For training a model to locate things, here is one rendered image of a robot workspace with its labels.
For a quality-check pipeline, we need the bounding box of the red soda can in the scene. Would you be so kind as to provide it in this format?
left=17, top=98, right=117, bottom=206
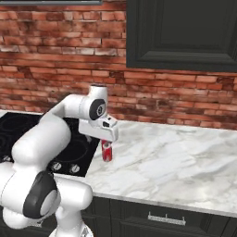
left=101, top=139, right=113, bottom=163

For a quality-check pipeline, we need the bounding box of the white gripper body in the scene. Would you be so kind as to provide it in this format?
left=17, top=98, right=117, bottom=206
left=78, top=118, right=119, bottom=143

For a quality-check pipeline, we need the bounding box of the dark drawer front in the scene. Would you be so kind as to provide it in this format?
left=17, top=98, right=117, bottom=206
left=109, top=198, right=237, bottom=237

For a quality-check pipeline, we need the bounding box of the grey extractor hood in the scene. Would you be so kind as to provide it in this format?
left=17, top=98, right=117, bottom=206
left=0, top=0, right=103, bottom=6

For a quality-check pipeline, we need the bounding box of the dark wall cupboard door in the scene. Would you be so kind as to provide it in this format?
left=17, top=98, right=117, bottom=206
left=126, top=0, right=237, bottom=73

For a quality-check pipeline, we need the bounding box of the dark base cupboard door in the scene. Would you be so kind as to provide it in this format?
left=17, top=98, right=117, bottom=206
left=81, top=196, right=112, bottom=237

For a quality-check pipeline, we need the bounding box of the black hob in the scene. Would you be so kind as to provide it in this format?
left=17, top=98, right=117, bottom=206
left=0, top=111, right=102, bottom=178

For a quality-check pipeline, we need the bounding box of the silver drawer handle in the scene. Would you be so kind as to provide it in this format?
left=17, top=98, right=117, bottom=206
left=147, top=211, right=187, bottom=227

